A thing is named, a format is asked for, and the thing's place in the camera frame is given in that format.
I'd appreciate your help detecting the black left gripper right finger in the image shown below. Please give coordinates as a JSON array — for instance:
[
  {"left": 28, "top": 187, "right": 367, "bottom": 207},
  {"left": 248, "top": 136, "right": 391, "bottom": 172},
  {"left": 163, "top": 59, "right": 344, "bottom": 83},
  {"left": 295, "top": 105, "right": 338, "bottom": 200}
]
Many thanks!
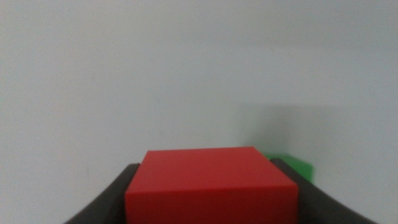
[{"left": 269, "top": 157, "right": 379, "bottom": 224}]

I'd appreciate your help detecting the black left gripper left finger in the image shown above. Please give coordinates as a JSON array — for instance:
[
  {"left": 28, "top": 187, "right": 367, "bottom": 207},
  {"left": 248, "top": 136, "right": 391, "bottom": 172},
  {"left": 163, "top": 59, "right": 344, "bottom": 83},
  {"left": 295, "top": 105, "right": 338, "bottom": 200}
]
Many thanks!
[{"left": 63, "top": 163, "right": 141, "bottom": 224}]

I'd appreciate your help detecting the green cube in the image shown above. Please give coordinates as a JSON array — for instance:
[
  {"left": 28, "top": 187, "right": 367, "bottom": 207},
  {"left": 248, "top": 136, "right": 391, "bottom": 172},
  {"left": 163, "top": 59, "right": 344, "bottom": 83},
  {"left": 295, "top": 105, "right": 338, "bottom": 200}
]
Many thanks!
[{"left": 264, "top": 154, "right": 314, "bottom": 184}]

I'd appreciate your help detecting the red cube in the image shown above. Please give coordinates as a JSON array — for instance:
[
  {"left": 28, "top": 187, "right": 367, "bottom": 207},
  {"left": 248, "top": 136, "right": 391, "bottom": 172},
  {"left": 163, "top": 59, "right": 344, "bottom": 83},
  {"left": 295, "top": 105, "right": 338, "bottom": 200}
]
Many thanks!
[{"left": 124, "top": 146, "right": 299, "bottom": 224}]

